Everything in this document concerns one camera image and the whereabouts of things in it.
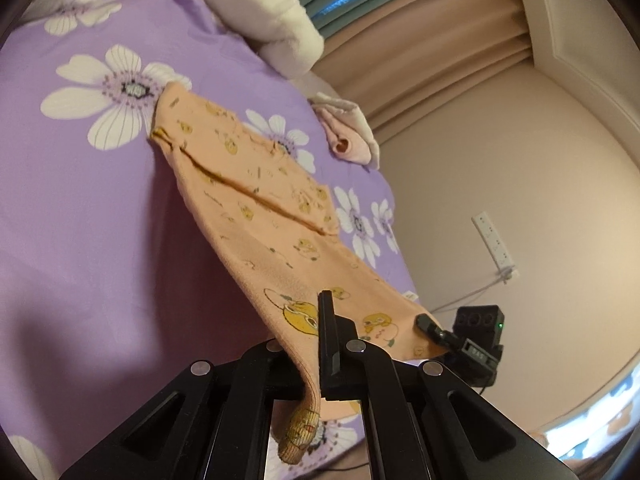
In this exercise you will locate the blue orange printed cloth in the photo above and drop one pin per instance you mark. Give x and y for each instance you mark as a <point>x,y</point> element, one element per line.
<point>600,415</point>

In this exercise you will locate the white wardrobe door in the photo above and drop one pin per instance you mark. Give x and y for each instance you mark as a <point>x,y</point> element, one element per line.
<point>575,15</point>

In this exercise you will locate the purple floral bedsheet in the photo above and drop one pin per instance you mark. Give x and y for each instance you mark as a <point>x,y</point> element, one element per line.
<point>90,220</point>

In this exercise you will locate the pink folded cloth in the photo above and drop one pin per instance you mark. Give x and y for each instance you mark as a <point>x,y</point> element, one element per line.
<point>350,135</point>

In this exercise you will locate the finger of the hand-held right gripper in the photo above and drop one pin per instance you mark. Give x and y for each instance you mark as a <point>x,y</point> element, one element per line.
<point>432,329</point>

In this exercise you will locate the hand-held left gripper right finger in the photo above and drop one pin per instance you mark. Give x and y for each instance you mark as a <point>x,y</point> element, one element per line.
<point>327,360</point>

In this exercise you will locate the white plush blanket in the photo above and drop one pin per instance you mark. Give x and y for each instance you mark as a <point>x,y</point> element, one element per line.
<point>260,5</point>

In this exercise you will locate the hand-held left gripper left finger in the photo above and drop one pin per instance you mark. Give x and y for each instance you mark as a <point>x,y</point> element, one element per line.
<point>250,377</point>

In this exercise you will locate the beige curtain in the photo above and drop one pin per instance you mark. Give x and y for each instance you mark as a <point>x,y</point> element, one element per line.
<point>425,55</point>

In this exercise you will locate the white power strip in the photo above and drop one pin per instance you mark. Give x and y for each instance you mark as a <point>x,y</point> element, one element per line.
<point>494,245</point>

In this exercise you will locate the orange cartoon print pants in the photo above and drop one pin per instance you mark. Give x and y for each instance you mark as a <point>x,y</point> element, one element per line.
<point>280,240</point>

